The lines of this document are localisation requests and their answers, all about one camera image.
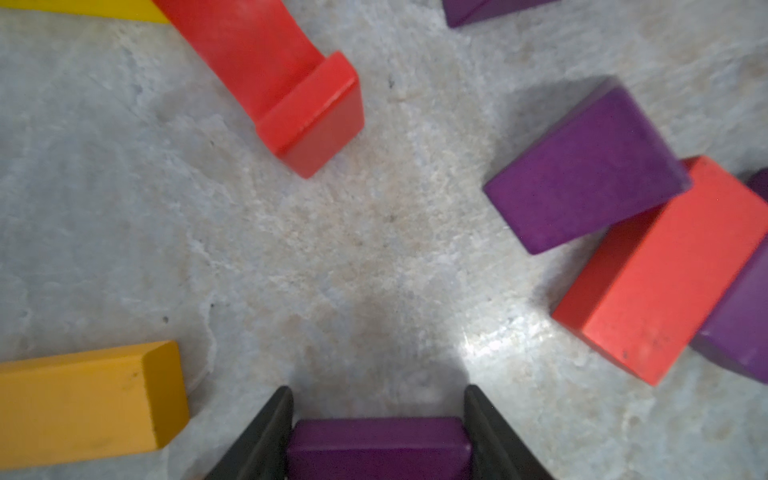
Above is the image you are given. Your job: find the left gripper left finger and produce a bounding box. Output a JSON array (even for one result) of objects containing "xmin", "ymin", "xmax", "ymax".
[{"xmin": 204, "ymin": 386, "xmax": 294, "ymax": 480}]

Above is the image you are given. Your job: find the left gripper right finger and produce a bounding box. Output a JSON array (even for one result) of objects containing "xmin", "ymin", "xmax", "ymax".
[{"xmin": 464, "ymin": 385, "xmax": 554, "ymax": 480}]

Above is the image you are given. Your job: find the purple long brick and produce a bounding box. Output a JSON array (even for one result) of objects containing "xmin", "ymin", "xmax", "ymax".
[
  {"xmin": 483, "ymin": 76, "xmax": 692, "ymax": 255},
  {"xmin": 287, "ymin": 417, "xmax": 473, "ymax": 479}
]

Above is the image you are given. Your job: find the yellow-orange brick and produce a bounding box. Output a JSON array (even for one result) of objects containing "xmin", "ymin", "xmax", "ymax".
[{"xmin": 1, "ymin": 341, "xmax": 190, "ymax": 470}]

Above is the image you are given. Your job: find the red rectangular brick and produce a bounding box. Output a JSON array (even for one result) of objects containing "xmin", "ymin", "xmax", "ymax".
[{"xmin": 552, "ymin": 156, "xmax": 767, "ymax": 386}]

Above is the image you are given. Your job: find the purple brick beside red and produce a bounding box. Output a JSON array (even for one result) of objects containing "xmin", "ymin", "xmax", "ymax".
[{"xmin": 689, "ymin": 167, "xmax": 768, "ymax": 385}]

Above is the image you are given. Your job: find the red arch brick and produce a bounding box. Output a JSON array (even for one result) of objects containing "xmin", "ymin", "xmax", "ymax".
[{"xmin": 156, "ymin": 1, "xmax": 364, "ymax": 179}]

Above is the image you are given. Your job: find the purple small wedge brick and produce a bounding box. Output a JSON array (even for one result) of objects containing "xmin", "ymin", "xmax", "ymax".
[{"xmin": 442, "ymin": 0, "xmax": 555, "ymax": 28}]

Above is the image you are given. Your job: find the yellow long brick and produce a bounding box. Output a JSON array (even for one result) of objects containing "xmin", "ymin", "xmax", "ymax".
[{"xmin": 1, "ymin": 0, "xmax": 168, "ymax": 23}]

